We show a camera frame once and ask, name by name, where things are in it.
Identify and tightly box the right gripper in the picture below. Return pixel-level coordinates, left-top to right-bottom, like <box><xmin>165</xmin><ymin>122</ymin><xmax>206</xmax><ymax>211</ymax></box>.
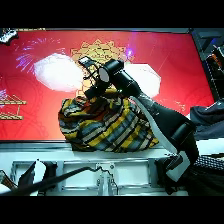
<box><xmin>84</xmin><ymin>78</ymin><xmax>112</xmax><ymax>100</ymax></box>

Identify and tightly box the yellow grey striped shirt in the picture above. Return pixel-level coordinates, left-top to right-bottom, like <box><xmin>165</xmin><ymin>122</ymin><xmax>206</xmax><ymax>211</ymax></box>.
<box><xmin>57</xmin><ymin>87</ymin><xmax>161</xmax><ymax>154</ymax></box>

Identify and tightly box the dark grey garment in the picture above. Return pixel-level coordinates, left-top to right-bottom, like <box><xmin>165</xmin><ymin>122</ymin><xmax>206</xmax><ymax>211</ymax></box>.
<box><xmin>189</xmin><ymin>100</ymin><xmax>224</xmax><ymax>142</ymax></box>

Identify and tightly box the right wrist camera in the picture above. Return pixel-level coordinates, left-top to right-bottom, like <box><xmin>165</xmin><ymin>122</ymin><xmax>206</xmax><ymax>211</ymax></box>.
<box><xmin>77</xmin><ymin>55</ymin><xmax>102</xmax><ymax>81</ymax></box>

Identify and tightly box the black cable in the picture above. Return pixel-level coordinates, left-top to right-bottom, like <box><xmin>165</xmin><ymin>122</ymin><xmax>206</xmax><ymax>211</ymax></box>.
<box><xmin>0</xmin><ymin>165</ymin><xmax>116</xmax><ymax>197</ymax></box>

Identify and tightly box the silver frame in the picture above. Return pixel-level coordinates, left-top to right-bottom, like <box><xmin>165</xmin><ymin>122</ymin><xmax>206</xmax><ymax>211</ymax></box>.
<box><xmin>0</xmin><ymin>141</ymin><xmax>194</xmax><ymax>197</ymax></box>

